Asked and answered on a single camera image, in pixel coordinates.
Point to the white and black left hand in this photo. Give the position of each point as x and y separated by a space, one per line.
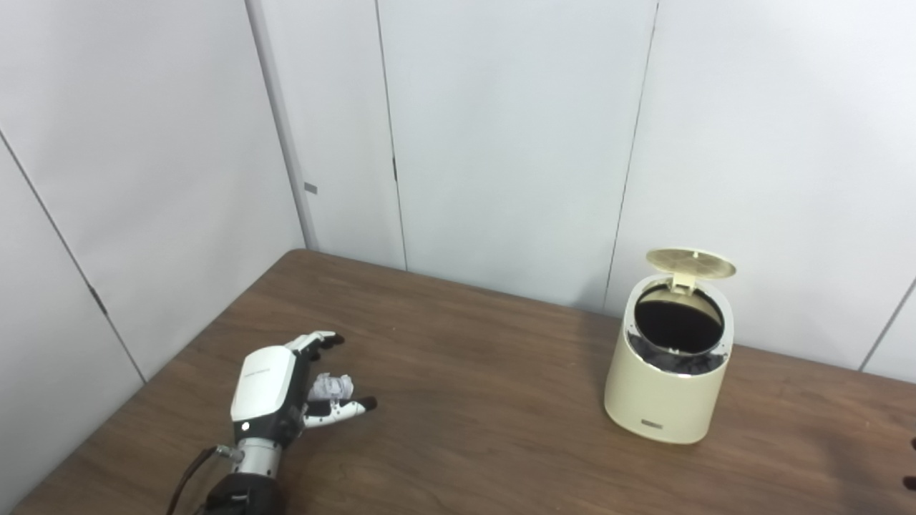
261 386

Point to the white and black right hand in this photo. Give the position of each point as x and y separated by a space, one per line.
912 482

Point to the white paper ball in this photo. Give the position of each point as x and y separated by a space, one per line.
333 386

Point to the cream-colored table bin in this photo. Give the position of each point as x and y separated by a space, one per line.
658 400

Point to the round cream bin lid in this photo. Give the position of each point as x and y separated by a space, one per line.
690 263

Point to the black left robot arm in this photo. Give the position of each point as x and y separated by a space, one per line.
247 490

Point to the black bin liner bag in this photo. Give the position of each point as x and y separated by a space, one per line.
673 363

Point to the grey wall post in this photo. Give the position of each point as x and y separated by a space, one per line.
286 143

